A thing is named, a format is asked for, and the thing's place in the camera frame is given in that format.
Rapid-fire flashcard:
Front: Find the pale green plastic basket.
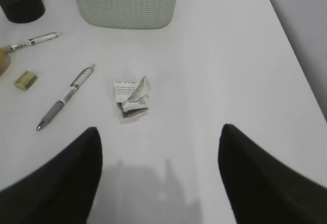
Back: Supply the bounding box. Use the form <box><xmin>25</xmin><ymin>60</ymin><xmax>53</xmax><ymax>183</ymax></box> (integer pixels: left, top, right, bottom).
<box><xmin>76</xmin><ymin>0</ymin><xmax>176</xmax><ymax>29</ymax></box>

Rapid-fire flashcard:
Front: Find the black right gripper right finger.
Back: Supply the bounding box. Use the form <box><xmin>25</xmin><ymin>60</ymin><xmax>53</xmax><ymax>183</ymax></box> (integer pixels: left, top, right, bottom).
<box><xmin>218</xmin><ymin>124</ymin><xmax>326</xmax><ymax>223</ymax></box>

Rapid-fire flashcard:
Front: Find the cream barrel pen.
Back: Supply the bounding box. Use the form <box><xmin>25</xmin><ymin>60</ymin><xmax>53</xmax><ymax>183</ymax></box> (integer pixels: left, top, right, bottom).
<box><xmin>1</xmin><ymin>32</ymin><xmax>63</xmax><ymax>54</ymax></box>

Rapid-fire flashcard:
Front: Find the grey grip clear pen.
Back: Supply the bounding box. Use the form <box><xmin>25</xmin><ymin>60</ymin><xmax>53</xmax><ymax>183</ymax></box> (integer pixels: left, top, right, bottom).
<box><xmin>36</xmin><ymin>63</ymin><xmax>96</xmax><ymax>131</ymax></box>

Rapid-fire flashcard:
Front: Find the black mesh pen holder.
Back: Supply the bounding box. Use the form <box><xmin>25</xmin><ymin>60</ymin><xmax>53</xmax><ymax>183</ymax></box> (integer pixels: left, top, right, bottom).
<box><xmin>1</xmin><ymin>0</ymin><xmax>45</xmax><ymax>23</ymax></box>

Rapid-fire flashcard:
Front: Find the yellow mango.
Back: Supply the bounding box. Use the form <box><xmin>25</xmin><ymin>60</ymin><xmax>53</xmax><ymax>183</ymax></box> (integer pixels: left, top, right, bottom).
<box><xmin>0</xmin><ymin>49</ymin><xmax>11</xmax><ymax>76</ymax></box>

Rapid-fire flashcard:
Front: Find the yellow eraser right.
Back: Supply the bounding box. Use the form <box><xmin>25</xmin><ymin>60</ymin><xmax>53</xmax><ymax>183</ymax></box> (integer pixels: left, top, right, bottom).
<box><xmin>13</xmin><ymin>70</ymin><xmax>38</xmax><ymax>91</ymax></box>

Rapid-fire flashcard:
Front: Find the waste paper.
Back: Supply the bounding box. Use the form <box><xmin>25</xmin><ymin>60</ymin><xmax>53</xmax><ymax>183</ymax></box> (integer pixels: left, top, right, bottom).
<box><xmin>113</xmin><ymin>76</ymin><xmax>151</xmax><ymax>124</ymax></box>

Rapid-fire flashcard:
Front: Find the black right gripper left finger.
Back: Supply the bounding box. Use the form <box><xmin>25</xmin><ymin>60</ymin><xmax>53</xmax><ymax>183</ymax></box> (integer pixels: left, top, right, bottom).
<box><xmin>1</xmin><ymin>127</ymin><xmax>103</xmax><ymax>223</ymax></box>

